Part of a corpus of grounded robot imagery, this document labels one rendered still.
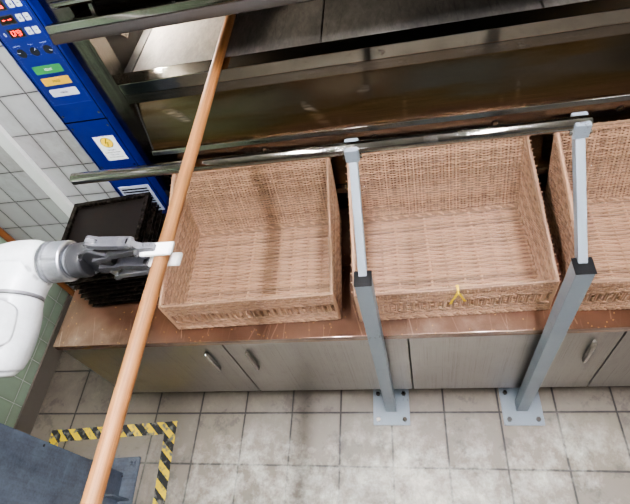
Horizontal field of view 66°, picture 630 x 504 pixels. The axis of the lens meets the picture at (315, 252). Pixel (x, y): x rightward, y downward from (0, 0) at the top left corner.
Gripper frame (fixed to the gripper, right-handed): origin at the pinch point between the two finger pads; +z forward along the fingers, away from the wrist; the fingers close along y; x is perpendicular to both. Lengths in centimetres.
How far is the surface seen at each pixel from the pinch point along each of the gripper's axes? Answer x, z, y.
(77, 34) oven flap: -50, -24, -22
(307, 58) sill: -65, 26, 2
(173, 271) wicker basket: -29, -27, 48
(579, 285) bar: -5, 86, 29
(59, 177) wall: -64, -75, 34
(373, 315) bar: -5, 39, 39
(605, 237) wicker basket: -40, 108, 60
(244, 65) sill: -65, 8, 1
